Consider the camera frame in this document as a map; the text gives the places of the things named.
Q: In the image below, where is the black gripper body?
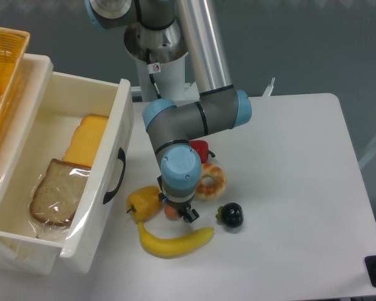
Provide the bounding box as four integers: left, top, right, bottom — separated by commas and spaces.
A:
157, 176, 199, 223

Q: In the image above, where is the brown egg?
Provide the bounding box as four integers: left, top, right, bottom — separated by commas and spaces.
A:
164, 205, 179, 220

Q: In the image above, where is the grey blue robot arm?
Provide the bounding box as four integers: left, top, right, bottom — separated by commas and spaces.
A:
85, 1, 252, 223

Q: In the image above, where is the glazed bagel donut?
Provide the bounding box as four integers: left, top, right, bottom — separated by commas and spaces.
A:
196, 163, 227, 200

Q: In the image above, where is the yellow banana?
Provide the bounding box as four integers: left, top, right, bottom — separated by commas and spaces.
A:
137, 221, 214, 258

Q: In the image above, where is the dark purple mangosteen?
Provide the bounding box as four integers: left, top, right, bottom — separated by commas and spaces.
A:
216, 203, 244, 228

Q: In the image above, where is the yellow bell pepper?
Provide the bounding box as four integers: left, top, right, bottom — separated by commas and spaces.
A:
126, 186, 162, 222

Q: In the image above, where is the red bell pepper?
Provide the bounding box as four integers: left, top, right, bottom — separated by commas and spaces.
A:
190, 140, 216, 164

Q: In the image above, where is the orange cake slice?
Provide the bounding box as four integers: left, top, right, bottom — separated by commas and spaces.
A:
62, 115, 108, 167

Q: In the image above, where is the brown bread slice wrapped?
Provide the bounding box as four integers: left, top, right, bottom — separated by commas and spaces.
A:
29, 159, 91, 226

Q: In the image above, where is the white plastic drawer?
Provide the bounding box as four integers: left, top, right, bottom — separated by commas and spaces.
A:
0, 53, 135, 276

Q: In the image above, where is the yellow woven basket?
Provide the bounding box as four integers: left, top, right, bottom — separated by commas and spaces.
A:
0, 27, 30, 131

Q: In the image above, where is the black drawer handle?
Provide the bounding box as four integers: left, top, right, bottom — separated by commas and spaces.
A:
103, 147, 126, 204

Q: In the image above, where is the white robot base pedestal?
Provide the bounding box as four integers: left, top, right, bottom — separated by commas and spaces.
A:
135, 55, 199, 102

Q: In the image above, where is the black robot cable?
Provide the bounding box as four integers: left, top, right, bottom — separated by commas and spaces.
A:
145, 46, 164, 100

